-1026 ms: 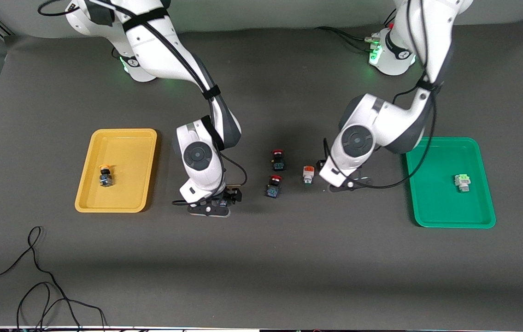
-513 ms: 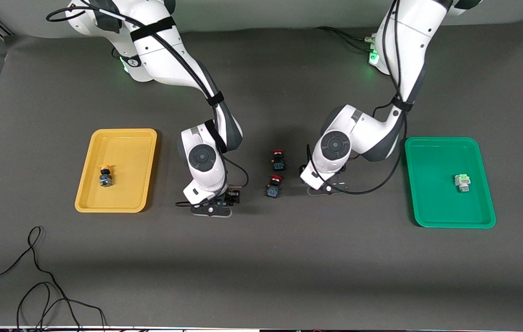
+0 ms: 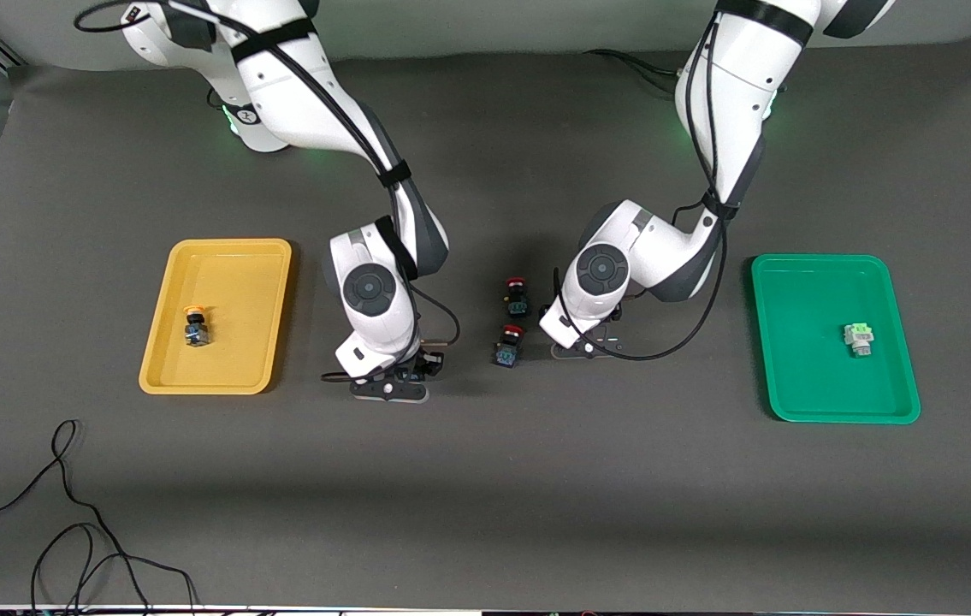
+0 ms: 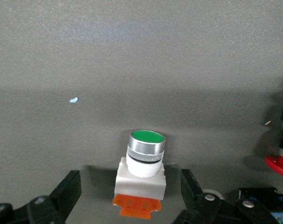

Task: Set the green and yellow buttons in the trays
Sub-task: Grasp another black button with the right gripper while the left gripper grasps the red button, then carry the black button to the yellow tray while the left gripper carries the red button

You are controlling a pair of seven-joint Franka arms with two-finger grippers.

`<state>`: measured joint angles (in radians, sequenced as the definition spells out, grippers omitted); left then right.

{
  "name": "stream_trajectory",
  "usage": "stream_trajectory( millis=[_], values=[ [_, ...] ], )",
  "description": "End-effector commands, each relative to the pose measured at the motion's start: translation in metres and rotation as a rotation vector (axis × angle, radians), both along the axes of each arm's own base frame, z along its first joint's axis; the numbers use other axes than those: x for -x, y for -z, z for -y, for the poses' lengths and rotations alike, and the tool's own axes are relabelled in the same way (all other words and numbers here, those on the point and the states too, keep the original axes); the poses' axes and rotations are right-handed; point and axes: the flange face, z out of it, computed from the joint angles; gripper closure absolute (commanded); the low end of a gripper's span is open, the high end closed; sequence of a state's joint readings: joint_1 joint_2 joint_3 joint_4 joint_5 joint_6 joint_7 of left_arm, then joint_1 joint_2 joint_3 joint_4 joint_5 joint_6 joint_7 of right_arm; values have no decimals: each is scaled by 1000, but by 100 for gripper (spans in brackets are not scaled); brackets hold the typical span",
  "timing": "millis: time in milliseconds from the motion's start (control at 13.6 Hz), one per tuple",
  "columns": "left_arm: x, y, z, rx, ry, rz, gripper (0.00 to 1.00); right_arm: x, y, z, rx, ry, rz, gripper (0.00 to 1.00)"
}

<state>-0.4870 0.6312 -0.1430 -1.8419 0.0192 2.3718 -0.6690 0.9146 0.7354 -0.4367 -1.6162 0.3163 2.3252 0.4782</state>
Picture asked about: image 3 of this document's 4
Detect green plastic tray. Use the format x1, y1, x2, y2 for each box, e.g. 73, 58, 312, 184
750, 253, 922, 425

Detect yellow push button switch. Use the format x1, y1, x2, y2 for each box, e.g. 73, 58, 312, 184
183, 305, 213, 347

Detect dark grey table mat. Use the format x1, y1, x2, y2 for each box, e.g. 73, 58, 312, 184
0, 38, 971, 613

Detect black left arm base cables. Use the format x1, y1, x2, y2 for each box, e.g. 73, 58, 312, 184
583, 47, 684, 88

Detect loose black cable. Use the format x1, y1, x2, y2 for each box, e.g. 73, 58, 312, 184
0, 419, 199, 616

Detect yellow plastic tray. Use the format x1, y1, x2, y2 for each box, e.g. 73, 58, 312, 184
139, 238, 293, 396

